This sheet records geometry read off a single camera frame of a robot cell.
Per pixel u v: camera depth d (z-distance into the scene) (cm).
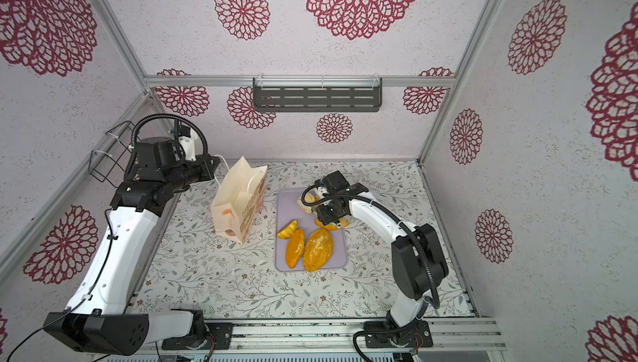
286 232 90
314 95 93
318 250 85
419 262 46
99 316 38
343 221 81
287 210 103
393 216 52
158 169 50
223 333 73
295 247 88
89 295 38
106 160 75
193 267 88
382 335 75
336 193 68
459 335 76
